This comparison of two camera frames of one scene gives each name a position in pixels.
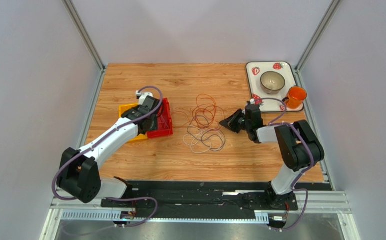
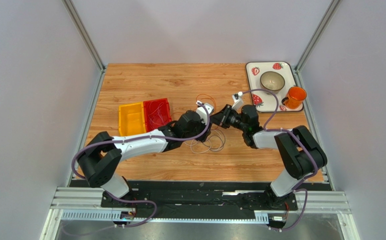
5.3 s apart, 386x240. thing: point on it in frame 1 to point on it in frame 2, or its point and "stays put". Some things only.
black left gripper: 155,124 to 203,129
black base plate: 199,199 stays put
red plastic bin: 164,122 stays put
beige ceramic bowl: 271,82 stays put
